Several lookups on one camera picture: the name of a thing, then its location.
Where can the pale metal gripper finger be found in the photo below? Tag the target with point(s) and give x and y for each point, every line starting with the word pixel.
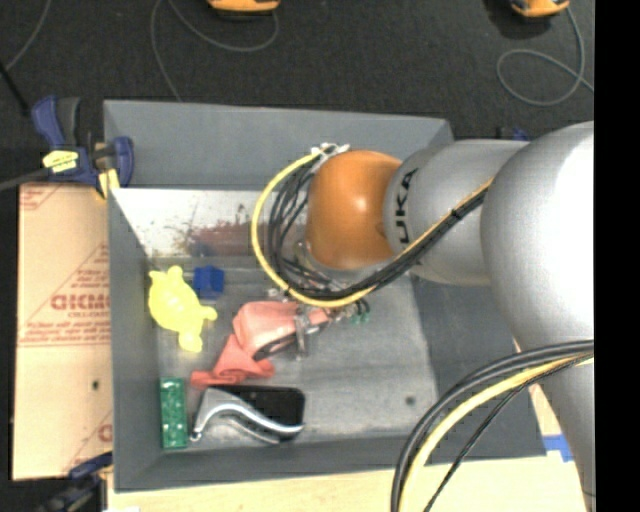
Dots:
pixel 304 340
pixel 281 295

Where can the pink cloth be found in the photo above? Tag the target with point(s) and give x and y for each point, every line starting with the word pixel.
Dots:
pixel 255 322

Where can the grey metal bin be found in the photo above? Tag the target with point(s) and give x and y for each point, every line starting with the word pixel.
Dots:
pixel 350 380

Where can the black and silver hand tool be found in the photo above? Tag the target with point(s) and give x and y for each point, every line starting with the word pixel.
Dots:
pixel 270 405

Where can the small blue block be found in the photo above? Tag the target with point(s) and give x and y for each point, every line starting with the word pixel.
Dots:
pixel 207 281

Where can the yellow toy turtle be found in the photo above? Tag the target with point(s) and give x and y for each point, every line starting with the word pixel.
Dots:
pixel 175 305

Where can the dark green flat block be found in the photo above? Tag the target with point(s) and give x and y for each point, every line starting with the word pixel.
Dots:
pixel 173 412

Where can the brown cardboard board, red print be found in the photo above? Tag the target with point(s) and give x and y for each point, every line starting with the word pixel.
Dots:
pixel 60 320

